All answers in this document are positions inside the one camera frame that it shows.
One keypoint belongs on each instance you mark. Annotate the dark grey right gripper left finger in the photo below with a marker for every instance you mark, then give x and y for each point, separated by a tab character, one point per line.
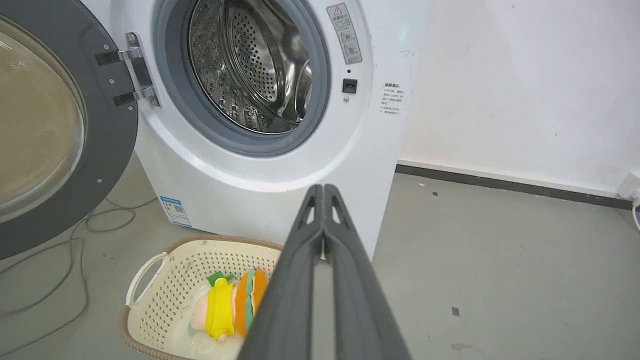
290	300

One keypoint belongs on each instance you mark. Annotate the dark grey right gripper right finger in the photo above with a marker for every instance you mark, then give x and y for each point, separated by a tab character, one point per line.
360	310

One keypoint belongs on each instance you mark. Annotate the white front-load washing machine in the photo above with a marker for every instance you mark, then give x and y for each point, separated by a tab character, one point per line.
260	125

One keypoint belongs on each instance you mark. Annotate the grey round washing machine door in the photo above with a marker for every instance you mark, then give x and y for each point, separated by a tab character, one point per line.
55	125

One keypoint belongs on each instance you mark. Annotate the colourful plush doll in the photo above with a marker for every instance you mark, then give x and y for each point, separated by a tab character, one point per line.
225	310

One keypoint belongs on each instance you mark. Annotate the cream perforated laundry basket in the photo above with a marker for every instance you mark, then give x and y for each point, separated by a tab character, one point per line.
170	300

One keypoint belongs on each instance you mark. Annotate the white wall power socket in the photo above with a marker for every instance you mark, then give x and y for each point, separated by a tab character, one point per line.
631	187

